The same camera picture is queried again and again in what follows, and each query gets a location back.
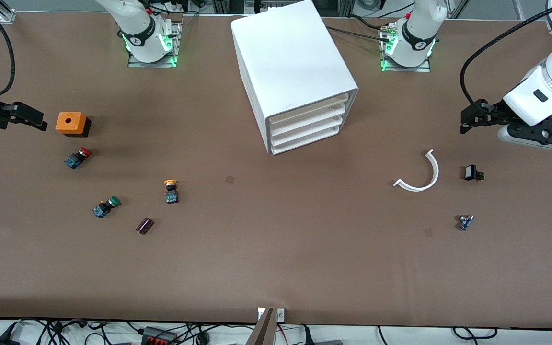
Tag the aluminium frame post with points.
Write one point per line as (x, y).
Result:
(7, 15)

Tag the red push button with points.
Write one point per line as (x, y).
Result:
(77, 158)

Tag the orange box with hole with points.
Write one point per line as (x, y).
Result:
(70, 122)

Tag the dark maroon capacitor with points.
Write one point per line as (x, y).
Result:
(144, 226)

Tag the yellow push button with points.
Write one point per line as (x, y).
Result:
(171, 194)

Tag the small black switch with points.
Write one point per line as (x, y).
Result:
(471, 172)

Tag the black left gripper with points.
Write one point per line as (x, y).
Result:
(490, 113)

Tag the brown slanted post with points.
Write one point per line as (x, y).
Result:
(262, 330)

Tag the small blue electronic component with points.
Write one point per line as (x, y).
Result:
(465, 223)

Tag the white metal bracket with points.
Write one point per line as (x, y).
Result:
(281, 315)

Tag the green push button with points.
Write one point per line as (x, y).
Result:
(106, 207)

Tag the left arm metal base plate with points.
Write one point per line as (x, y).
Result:
(424, 68)

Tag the white curved plastic strip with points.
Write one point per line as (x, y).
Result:
(434, 175)

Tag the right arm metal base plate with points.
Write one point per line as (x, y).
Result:
(178, 43)

